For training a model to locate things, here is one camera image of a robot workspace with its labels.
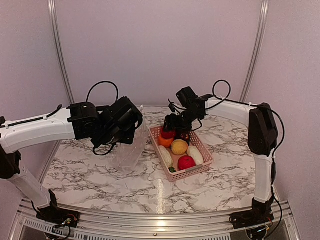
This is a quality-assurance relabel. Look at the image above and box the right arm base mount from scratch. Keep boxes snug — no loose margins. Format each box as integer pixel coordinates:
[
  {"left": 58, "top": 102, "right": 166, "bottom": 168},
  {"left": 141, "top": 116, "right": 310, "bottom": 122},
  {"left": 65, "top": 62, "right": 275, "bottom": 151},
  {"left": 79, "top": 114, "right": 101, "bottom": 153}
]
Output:
[{"left": 229, "top": 198, "right": 274, "bottom": 229}]

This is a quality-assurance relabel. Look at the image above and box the right aluminium frame post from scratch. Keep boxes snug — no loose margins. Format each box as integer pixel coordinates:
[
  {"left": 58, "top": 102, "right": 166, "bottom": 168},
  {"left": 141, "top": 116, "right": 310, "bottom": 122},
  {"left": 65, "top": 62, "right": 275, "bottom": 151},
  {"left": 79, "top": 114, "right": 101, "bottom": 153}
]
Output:
[{"left": 240, "top": 0, "right": 270, "bottom": 102}]

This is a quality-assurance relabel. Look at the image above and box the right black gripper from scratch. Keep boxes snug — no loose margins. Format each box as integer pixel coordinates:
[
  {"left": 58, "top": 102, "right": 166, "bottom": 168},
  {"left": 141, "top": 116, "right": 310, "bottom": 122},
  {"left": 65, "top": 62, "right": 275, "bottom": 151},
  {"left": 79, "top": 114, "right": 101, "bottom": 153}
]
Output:
[{"left": 162, "top": 108, "right": 201, "bottom": 132}]

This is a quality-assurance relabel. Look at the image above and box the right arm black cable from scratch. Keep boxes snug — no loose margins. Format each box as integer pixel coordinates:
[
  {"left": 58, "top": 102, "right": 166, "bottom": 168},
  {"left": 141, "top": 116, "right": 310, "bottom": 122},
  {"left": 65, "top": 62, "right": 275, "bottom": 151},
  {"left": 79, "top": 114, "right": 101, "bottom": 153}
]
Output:
[{"left": 194, "top": 79, "right": 286, "bottom": 156}]

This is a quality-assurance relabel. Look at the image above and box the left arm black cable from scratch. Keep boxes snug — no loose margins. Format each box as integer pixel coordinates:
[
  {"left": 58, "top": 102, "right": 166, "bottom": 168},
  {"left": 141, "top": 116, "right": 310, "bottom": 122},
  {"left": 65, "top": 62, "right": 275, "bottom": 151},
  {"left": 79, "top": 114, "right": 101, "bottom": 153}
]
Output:
[{"left": 86, "top": 80, "right": 120, "bottom": 106}]

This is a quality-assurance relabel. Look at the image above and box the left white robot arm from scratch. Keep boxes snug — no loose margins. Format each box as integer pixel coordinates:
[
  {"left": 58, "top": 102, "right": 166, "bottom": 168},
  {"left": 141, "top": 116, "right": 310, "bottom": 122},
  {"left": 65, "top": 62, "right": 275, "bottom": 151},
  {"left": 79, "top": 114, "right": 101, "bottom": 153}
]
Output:
[{"left": 0, "top": 96, "right": 143, "bottom": 223}]

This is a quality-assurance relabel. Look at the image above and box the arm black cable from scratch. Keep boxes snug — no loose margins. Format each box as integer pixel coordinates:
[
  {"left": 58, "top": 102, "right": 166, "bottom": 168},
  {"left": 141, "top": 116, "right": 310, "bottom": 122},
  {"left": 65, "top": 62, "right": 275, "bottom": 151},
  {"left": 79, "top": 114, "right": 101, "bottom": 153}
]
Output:
[
  {"left": 86, "top": 80, "right": 120, "bottom": 106},
  {"left": 194, "top": 79, "right": 286, "bottom": 156}
]

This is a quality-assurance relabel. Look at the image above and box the aluminium front rail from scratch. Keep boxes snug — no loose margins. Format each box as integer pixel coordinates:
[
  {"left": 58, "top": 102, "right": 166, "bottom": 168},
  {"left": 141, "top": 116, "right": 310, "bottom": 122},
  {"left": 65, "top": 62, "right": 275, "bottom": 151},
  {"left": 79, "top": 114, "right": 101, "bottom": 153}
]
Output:
[{"left": 8, "top": 198, "right": 301, "bottom": 240}]

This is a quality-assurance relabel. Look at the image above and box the white knitted vegetable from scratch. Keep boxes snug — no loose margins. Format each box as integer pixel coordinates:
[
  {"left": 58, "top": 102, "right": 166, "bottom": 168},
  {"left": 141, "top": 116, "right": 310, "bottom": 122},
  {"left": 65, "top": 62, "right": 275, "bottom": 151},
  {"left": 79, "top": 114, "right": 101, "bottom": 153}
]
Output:
[
  {"left": 186, "top": 145, "right": 204, "bottom": 165},
  {"left": 158, "top": 145, "right": 174, "bottom": 168}
]

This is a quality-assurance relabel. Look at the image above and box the dark red knitted beet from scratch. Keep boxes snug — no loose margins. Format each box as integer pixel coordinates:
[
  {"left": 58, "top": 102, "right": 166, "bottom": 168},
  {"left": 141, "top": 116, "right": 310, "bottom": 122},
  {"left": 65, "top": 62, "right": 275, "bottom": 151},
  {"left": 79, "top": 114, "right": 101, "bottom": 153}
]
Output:
[{"left": 174, "top": 131, "right": 191, "bottom": 145}]

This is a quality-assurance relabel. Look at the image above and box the left aluminium frame post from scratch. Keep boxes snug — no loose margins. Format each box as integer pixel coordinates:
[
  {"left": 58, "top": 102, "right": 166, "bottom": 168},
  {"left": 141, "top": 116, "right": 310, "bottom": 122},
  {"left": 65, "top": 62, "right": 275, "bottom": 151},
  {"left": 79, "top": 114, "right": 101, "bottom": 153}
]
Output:
[{"left": 47, "top": 0, "right": 75, "bottom": 104}]

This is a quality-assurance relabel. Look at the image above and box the aluminium frame post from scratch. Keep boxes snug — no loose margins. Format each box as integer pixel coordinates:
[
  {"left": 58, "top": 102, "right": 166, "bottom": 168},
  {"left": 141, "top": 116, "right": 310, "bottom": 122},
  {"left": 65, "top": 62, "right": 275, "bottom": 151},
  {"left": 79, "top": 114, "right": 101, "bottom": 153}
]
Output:
[
  {"left": 47, "top": 0, "right": 75, "bottom": 104},
  {"left": 240, "top": 0, "right": 270, "bottom": 102}
]

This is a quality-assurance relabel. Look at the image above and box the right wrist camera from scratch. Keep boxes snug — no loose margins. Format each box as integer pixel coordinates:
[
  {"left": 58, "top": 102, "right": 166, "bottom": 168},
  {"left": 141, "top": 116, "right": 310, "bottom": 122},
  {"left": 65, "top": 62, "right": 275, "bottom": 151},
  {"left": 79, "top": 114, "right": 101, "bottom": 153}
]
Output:
[{"left": 168, "top": 99, "right": 180, "bottom": 114}]

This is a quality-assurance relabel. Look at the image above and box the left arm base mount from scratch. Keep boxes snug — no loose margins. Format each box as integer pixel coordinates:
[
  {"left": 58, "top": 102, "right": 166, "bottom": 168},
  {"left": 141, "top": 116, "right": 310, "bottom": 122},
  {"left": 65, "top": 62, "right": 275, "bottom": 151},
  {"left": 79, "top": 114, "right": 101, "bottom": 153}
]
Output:
[{"left": 34, "top": 190, "right": 80, "bottom": 228}]

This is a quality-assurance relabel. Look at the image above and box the red knitted apple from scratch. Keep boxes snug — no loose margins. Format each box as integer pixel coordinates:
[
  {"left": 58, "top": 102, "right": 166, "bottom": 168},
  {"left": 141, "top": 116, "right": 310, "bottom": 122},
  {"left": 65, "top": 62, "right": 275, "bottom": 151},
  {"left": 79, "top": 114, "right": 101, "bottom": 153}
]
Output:
[{"left": 177, "top": 155, "right": 196, "bottom": 171}]

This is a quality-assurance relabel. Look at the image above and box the orange knitted fruit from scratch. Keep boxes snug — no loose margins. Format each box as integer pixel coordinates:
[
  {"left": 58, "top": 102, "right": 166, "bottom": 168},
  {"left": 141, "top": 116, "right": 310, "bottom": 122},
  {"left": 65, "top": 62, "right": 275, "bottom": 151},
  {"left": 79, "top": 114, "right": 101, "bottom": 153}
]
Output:
[{"left": 157, "top": 135, "right": 175, "bottom": 148}]

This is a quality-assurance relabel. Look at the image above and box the yellow knitted fruit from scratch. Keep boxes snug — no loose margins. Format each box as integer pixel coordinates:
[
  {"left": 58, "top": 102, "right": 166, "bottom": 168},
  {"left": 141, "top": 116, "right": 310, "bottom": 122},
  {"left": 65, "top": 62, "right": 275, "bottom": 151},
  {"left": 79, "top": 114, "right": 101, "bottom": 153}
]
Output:
[{"left": 171, "top": 139, "right": 189, "bottom": 155}]

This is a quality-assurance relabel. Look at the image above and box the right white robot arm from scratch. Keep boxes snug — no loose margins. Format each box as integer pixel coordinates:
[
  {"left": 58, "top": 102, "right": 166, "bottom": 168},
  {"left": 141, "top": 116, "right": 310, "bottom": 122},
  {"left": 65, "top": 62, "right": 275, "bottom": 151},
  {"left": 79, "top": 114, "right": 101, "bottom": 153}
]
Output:
[{"left": 164, "top": 86, "right": 279, "bottom": 204}]

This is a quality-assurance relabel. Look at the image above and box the clear zip top bag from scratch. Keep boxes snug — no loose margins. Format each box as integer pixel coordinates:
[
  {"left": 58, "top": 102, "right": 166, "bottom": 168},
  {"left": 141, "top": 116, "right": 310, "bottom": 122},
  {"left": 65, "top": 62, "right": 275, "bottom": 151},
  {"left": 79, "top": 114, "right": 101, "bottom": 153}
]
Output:
[{"left": 110, "top": 119, "right": 148, "bottom": 175}]

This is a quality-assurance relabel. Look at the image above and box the pink plastic basket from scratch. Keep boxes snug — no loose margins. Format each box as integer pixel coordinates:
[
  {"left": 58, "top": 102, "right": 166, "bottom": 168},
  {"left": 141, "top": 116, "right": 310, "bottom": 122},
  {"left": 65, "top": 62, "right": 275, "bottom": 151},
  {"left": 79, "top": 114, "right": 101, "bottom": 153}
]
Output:
[{"left": 149, "top": 126, "right": 214, "bottom": 182}]

